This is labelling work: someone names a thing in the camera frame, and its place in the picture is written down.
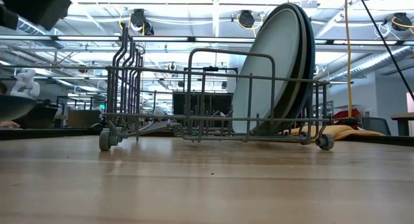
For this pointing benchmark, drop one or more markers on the small black ceiling reel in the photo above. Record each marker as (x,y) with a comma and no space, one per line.
(172,67)
(316,70)

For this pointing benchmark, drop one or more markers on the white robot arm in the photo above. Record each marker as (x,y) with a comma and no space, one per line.
(26,85)

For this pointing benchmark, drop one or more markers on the black equipment cabinet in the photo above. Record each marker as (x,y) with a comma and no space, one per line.
(179,104)

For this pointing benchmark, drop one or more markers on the grey laptop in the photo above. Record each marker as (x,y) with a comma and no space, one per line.
(82,118)

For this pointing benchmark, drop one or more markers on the large beige plate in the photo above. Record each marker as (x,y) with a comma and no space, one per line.
(304,39)

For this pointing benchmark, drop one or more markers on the wooden side desk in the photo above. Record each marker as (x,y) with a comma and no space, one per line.
(402,116)

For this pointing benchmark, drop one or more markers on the yellow cloth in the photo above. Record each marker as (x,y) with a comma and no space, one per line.
(349,132)

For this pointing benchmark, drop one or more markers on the silver ceiling duct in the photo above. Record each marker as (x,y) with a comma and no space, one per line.
(381,60)
(29,28)

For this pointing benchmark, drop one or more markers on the pale pink panel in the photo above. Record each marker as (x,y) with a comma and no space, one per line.
(410,102)

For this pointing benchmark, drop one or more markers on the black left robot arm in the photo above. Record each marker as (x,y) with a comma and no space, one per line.
(32,7)

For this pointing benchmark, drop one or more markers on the grey office chair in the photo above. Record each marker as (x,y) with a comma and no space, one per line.
(375,125)

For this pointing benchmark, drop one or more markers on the large pale blue plate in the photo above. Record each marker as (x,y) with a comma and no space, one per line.
(268,72)

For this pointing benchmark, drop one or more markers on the black laptop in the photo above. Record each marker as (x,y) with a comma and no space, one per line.
(42,117)

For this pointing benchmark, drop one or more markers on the red rounded object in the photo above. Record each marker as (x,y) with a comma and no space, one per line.
(346,114)

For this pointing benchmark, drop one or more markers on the small teal plate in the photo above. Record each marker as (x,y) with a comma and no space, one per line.
(14,107)

